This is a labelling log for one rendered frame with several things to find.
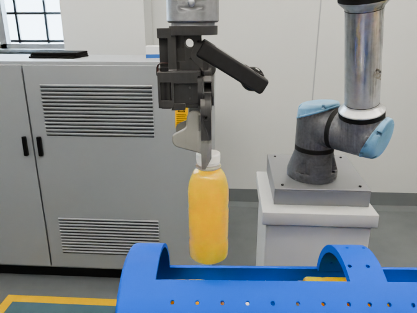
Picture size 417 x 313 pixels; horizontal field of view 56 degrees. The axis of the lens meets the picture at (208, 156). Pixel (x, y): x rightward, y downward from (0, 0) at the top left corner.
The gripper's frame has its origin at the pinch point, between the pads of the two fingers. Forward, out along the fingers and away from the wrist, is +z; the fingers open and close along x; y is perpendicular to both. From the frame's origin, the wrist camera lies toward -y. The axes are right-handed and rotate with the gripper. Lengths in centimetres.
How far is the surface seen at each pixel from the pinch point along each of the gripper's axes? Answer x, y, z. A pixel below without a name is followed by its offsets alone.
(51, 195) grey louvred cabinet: -163, 102, 81
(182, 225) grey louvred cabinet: -159, 19, 100
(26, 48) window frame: -290, 163, 0
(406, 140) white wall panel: -277, -173, 80
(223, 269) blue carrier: -17.4, -3.1, 33.7
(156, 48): -175, 33, -7
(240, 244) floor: -208, -21, 145
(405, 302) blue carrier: 4.9, -33.1, 24.4
